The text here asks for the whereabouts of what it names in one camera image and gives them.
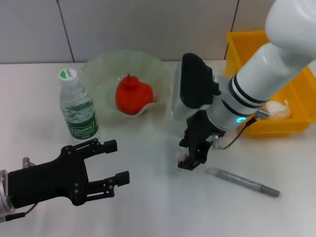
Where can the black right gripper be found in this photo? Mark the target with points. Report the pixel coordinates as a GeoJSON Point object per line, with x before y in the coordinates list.
{"type": "Point", "coordinates": [200, 130]}

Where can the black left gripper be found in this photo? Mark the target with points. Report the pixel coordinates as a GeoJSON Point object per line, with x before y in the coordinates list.
{"type": "Point", "coordinates": [49, 182]}

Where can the beige eraser with barcode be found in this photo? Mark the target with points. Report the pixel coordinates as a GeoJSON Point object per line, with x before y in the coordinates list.
{"type": "Point", "coordinates": [183, 158]}

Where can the clear green-label water bottle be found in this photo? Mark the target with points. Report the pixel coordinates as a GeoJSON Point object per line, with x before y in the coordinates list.
{"type": "Point", "coordinates": [81, 118]}

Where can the orange toy fruit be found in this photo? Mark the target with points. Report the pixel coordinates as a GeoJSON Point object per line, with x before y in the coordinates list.
{"type": "Point", "coordinates": [133, 96]}

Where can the white garlic bulb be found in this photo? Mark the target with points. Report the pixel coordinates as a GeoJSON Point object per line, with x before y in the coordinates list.
{"type": "Point", "coordinates": [279, 108]}

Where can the grey marker pen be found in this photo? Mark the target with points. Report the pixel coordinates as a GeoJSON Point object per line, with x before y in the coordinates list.
{"type": "Point", "coordinates": [242, 181]}

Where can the pale green wavy fruit plate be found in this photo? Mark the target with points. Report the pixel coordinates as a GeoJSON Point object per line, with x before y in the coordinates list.
{"type": "Point", "coordinates": [148, 71]}

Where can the yellow plastic bin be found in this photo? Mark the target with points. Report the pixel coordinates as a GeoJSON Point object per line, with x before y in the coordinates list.
{"type": "Point", "coordinates": [296, 118]}

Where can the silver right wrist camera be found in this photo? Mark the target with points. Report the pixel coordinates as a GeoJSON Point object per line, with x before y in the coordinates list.
{"type": "Point", "coordinates": [195, 81]}

